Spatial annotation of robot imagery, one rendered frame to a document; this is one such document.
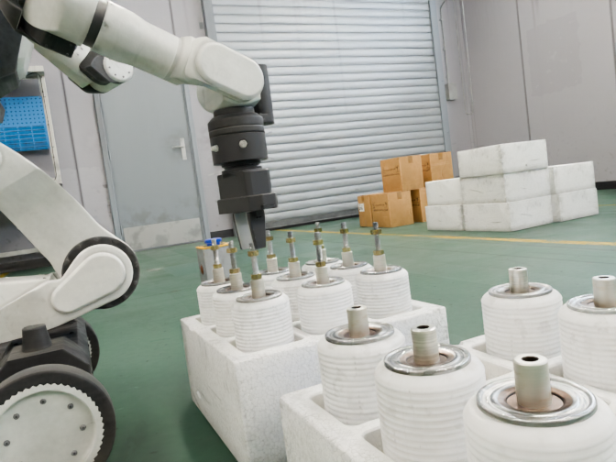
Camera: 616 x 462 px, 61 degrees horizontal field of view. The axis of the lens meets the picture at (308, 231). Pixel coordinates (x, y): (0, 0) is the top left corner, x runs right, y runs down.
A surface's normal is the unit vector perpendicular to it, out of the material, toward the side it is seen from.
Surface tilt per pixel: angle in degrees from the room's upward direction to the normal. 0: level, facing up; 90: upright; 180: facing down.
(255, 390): 90
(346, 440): 0
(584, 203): 90
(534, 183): 90
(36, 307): 100
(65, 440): 90
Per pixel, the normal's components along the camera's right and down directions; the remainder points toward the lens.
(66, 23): -0.07, 0.59
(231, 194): -0.74, 0.15
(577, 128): -0.90, 0.15
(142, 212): 0.41, 0.02
